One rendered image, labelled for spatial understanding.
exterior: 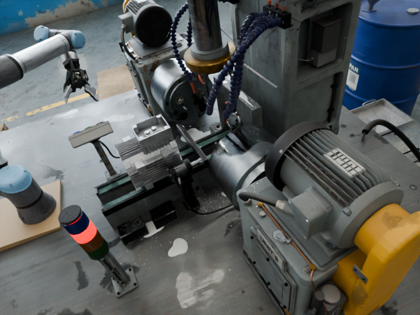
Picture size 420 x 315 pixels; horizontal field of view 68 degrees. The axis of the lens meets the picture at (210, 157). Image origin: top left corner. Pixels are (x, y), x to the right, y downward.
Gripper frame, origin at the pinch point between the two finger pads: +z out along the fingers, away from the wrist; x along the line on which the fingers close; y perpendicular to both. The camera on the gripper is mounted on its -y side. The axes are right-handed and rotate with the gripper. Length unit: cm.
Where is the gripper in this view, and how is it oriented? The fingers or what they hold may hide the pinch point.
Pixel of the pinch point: (82, 103)
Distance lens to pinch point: 161.3
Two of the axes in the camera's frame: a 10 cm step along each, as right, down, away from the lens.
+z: 3.5, 9.2, -1.5
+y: 5.8, -3.4, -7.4
